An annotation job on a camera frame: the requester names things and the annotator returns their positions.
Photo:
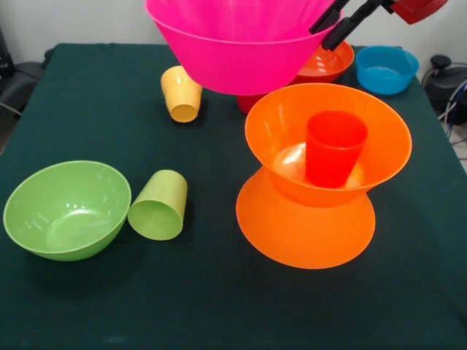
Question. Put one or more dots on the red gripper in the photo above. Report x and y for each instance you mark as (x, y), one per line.
(419, 9)

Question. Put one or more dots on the pink plastic bowl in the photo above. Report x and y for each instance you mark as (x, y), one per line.
(237, 62)

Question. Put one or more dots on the orange plastic bowl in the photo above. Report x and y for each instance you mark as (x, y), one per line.
(273, 120)
(303, 237)

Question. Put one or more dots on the magenta plastic cup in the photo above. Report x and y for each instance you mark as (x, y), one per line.
(246, 104)

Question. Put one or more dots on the red plastic cup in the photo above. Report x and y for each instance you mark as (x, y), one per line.
(332, 156)

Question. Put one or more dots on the yellow plastic cup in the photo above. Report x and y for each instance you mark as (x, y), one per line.
(178, 102)

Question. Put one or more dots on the green plastic cup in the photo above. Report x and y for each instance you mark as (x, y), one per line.
(157, 218)

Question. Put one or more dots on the green plastic bowl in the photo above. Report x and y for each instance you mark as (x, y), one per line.
(65, 204)

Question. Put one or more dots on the red-orange plastic bowl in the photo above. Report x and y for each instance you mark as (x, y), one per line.
(328, 67)

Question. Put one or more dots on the blue plastic bowl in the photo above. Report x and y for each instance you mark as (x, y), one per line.
(383, 82)

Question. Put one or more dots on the dark green table cloth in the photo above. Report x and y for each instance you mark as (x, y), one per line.
(182, 291)

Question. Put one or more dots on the black equipment box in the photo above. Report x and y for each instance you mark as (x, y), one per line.
(5, 54)

